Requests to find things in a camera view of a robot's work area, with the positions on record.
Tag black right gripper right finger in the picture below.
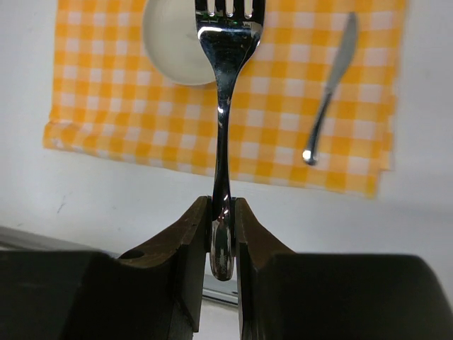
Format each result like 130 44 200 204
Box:
235 198 452 339

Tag cream round plate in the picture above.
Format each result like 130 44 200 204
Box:
142 0 215 86

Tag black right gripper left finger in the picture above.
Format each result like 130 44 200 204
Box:
1 196 211 339

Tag silver table knife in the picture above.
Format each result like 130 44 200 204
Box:
302 12 359 166

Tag silver fork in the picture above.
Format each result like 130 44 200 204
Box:
195 0 265 281

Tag yellow white checkered cloth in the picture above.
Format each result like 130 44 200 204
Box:
43 1 408 198

